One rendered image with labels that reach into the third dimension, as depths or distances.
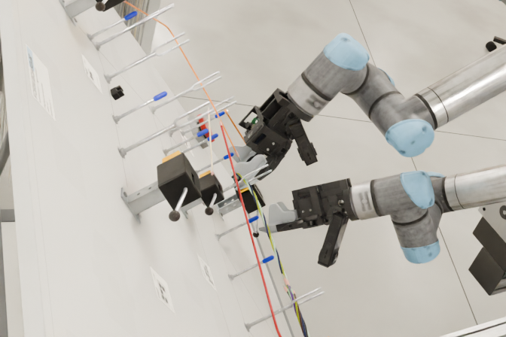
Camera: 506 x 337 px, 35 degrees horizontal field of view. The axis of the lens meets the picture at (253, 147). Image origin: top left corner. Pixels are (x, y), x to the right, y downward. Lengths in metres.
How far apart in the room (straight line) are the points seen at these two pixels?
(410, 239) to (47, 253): 1.01
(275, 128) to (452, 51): 3.52
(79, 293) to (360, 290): 2.46
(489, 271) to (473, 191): 0.45
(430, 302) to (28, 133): 2.58
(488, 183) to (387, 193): 0.22
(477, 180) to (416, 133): 0.29
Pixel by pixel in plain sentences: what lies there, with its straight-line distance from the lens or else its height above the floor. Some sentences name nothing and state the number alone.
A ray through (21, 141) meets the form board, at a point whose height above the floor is 1.67.
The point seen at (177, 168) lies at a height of 1.55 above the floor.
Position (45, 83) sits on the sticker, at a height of 1.63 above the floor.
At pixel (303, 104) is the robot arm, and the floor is 1.39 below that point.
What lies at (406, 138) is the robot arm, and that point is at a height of 1.42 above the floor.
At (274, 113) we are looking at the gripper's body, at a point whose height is 1.34.
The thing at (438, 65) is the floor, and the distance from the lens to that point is 4.73.
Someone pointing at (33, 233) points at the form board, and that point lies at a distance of 0.71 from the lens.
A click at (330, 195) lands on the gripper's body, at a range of 1.60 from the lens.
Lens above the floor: 2.20
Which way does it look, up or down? 38 degrees down
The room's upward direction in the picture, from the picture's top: 18 degrees clockwise
